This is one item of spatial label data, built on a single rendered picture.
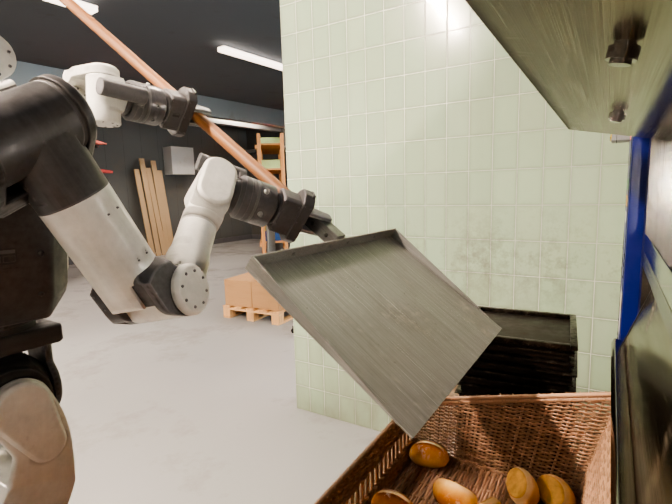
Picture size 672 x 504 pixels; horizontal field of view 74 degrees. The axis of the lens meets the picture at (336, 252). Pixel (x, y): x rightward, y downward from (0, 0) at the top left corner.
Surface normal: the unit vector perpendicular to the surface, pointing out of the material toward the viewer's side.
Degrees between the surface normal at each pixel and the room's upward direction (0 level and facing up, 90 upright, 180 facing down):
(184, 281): 79
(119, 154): 90
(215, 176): 57
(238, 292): 90
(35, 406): 90
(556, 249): 90
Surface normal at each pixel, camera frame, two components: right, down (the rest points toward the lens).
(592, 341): -0.52, 0.13
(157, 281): 0.93, -0.17
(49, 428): 0.85, 0.05
